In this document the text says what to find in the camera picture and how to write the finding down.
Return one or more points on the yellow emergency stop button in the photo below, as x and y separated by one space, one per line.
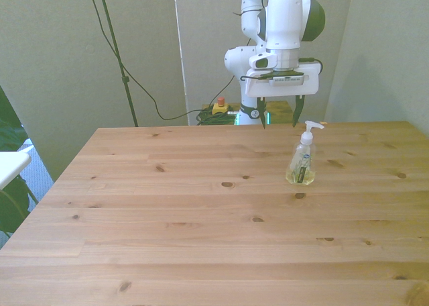
220 107

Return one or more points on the dark green plant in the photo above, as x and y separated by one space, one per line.
10 135

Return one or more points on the clear sanitizer pump bottle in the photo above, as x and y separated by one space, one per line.
301 166

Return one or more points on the white side table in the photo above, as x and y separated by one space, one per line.
11 166

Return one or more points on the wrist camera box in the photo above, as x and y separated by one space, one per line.
287 80

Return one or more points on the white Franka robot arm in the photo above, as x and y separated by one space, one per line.
283 21

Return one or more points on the dark tripod stand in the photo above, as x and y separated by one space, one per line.
115 51

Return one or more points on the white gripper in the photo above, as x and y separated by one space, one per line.
308 81

